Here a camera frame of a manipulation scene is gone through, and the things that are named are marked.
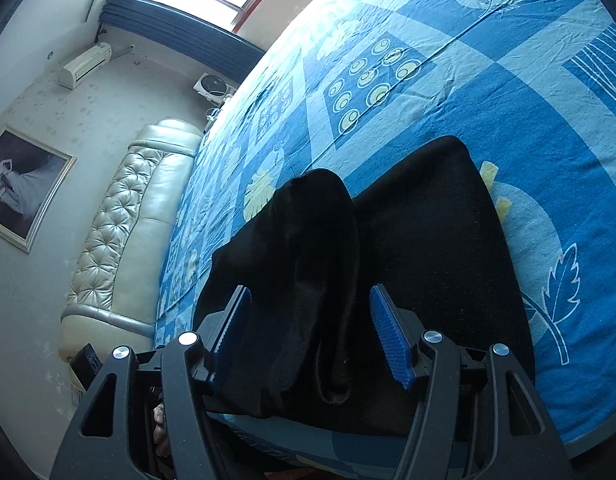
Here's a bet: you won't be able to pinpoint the blue curtain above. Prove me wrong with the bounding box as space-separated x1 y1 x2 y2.
99 0 266 92

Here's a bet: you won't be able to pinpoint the white fan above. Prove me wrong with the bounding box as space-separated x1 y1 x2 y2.
193 72 237 109

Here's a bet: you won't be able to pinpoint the framed wall picture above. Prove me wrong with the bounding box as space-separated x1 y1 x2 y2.
0 124 78 255

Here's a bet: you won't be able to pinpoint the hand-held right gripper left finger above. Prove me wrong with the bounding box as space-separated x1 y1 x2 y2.
49 285 253 480

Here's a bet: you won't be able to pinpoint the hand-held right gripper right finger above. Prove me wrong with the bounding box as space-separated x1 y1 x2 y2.
369 284 575 480

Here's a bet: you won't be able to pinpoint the cream tufted leather headboard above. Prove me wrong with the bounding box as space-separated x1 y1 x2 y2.
58 119 204 367

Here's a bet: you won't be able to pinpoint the black pants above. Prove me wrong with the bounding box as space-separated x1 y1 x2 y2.
192 135 536 436

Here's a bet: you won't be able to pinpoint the white air conditioner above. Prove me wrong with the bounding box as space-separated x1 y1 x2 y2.
58 41 113 90

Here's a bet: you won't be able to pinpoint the blue patterned bed sheet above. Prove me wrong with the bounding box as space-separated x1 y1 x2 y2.
153 0 616 480

